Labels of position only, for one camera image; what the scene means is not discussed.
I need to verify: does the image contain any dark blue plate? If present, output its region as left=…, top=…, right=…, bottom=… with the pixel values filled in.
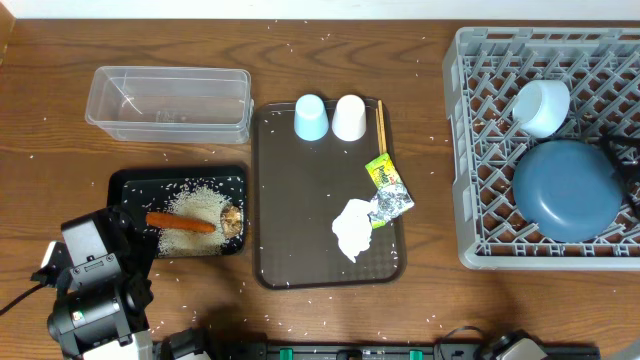
left=512, top=140, right=623, bottom=243

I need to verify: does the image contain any light blue rice bowl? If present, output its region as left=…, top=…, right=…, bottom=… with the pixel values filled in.
left=512, top=80, right=570, bottom=138

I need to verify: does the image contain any green foil snack wrapper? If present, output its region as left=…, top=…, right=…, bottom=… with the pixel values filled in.
left=365, top=153, right=415, bottom=229

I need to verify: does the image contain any white napkin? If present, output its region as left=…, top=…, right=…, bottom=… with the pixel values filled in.
left=332, top=199, right=373, bottom=263

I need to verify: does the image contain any orange carrot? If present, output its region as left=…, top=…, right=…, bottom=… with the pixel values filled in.
left=145, top=212, right=216, bottom=233

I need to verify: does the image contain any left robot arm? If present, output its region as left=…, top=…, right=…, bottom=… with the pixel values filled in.
left=31, top=206, right=157, bottom=359

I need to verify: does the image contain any grey dishwasher rack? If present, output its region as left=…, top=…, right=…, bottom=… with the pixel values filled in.
left=443, top=27, right=639, bottom=271

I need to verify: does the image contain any black waste tray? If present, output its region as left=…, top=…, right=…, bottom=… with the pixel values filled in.
left=107, top=165, right=248, bottom=258

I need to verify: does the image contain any wooden chopstick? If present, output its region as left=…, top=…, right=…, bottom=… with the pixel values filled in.
left=375, top=109, right=384, bottom=155
left=377, top=99, right=388, bottom=155

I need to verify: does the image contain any pale pink cup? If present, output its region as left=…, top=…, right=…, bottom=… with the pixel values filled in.
left=332, top=94, right=366, bottom=142

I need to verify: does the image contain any light blue cup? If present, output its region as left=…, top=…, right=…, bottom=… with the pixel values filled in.
left=294, top=94, right=329, bottom=141

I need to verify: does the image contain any brown serving tray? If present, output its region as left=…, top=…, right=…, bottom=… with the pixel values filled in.
left=251, top=97, right=406, bottom=290

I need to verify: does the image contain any brown food scrap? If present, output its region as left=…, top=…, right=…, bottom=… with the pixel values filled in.
left=220, top=205, right=243, bottom=239

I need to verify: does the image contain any white rice pile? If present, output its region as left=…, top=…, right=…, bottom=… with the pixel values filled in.
left=147, top=186, right=244, bottom=258

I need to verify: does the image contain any clear plastic bin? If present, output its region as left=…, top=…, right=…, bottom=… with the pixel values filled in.
left=85, top=66, right=253, bottom=144

